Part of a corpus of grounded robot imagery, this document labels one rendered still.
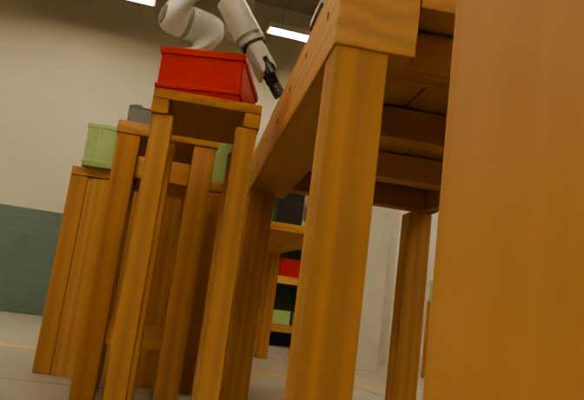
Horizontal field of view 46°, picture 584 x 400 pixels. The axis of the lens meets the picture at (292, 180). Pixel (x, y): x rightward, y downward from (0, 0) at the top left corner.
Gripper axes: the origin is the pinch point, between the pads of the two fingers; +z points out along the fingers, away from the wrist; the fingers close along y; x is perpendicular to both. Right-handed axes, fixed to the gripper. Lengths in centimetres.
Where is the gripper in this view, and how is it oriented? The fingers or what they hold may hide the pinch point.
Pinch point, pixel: (277, 90)
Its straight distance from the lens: 202.9
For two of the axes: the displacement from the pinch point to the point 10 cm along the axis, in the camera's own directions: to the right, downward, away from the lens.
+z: 4.6, 8.8, -0.9
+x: 8.7, -4.3, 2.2
